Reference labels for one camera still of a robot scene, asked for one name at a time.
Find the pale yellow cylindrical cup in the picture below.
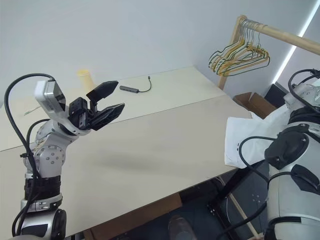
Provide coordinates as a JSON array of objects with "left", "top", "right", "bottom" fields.
[{"left": 76, "top": 69, "right": 96, "bottom": 92}]

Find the light wooden rod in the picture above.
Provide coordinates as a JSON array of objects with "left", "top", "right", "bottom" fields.
[{"left": 228, "top": 193, "right": 264, "bottom": 238}]

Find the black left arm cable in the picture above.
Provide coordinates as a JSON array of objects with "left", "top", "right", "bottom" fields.
[{"left": 4, "top": 72, "right": 56, "bottom": 237}]

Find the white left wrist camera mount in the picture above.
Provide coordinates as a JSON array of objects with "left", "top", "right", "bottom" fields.
[{"left": 33, "top": 79, "right": 85, "bottom": 137}]

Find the black case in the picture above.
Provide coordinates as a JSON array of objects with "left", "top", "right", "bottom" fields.
[{"left": 264, "top": 83, "right": 292, "bottom": 109}]

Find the dark rounded shoe shape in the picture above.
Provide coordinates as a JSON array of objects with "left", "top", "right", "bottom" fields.
[{"left": 167, "top": 214, "right": 199, "bottom": 240}]

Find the green wire hanger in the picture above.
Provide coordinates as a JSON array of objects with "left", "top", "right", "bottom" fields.
[
  {"left": 219, "top": 23, "right": 271, "bottom": 77},
  {"left": 208, "top": 21, "right": 261, "bottom": 70}
]

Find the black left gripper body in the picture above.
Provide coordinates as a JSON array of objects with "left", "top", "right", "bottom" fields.
[{"left": 67, "top": 97, "right": 98, "bottom": 131}]

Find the black metal table frame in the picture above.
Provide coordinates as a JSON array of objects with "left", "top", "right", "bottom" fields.
[{"left": 204, "top": 164, "right": 254, "bottom": 209}]

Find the light wooden clothes rack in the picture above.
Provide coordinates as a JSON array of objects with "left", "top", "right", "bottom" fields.
[{"left": 217, "top": 14, "right": 320, "bottom": 90}]

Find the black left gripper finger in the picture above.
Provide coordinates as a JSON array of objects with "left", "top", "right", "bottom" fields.
[
  {"left": 87, "top": 102, "right": 126, "bottom": 132},
  {"left": 85, "top": 80, "right": 119, "bottom": 113}
]

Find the black robot stand plate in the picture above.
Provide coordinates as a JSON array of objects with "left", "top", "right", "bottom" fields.
[{"left": 206, "top": 192, "right": 270, "bottom": 240}]

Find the open brown cardboard box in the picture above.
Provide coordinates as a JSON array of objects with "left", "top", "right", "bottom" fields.
[{"left": 233, "top": 91, "right": 277, "bottom": 120}]

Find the grey USB hub with cable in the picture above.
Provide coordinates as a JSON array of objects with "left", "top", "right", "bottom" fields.
[{"left": 118, "top": 75, "right": 153, "bottom": 94}]

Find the white shirt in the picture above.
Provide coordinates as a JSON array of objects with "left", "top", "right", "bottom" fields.
[{"left": 223, "top": 100, "right": 295, "bottom": 169}]

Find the bright white light strip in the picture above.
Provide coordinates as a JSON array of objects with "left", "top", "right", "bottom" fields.
[{"left": 271, "top": 0, "right": 319, "bottom": 84}]

